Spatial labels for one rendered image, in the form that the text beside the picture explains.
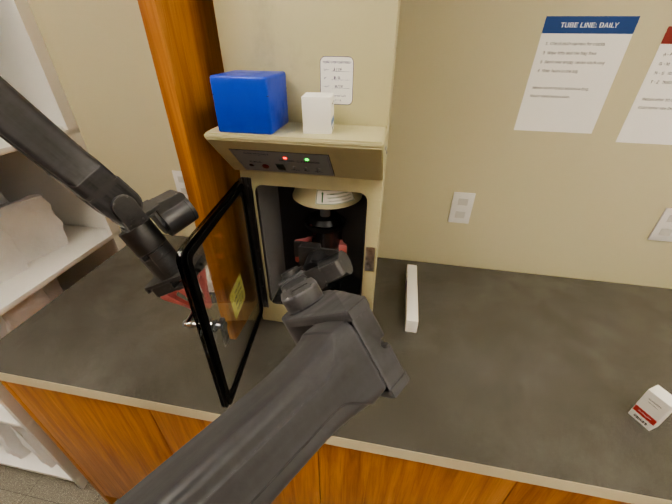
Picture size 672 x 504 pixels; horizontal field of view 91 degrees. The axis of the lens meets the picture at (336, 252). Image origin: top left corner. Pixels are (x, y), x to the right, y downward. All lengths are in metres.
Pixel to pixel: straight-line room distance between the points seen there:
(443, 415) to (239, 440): 0.69
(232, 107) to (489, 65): 0.74
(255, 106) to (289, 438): 0.51
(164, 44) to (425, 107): 0.72
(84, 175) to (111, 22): 0.88
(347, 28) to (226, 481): 0.64
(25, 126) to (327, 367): 0.50
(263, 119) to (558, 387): 0.90
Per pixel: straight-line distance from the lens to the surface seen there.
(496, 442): 0.88
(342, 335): 0.24
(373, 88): 0.68
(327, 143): 0.59
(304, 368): 0.23
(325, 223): 0.85
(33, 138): 0.60
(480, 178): 1.20
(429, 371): 0.93
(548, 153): 1.23
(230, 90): 0.63
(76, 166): 0.61
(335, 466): 1.01
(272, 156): 0.66
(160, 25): 0.70
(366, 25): 0.67
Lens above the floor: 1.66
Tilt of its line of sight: 33 degrees down
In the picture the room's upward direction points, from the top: straight up
